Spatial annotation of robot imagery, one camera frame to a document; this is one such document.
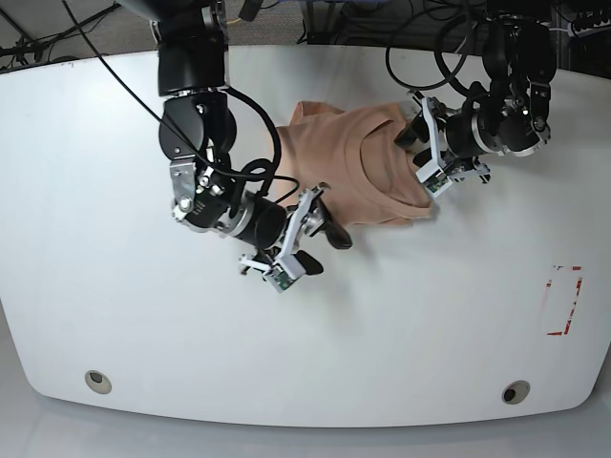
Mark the right table cable grommet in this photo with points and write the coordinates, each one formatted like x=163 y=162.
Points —
x=515 y=393

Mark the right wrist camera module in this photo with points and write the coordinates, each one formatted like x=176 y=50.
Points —
x=284 y=272

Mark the peach T-shirt with emoji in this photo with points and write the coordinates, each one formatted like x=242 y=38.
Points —
x=371 y=180

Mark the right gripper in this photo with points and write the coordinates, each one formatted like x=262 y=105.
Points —
x=275 y=231

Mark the left table cable grommet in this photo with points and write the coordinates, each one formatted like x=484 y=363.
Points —
x=98 y=382

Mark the red tape rectangle marking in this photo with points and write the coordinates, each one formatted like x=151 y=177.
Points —
x=560 y=299

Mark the white power strip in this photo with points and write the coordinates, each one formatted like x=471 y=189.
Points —
x=590 y=22

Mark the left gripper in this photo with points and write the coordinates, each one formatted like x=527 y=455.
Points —
x=452 y=138

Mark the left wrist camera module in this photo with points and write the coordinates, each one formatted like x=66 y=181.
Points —
x=434 y=179

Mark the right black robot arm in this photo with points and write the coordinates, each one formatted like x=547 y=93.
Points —
x=197 y=132

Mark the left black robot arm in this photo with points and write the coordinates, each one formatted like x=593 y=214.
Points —
x=520 y=60

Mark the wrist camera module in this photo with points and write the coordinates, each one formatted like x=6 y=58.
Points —
x=284 y=272
x=434 y=179

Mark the table cable grommet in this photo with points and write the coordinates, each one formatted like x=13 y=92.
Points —
x=98 y=382
x=515 y=393

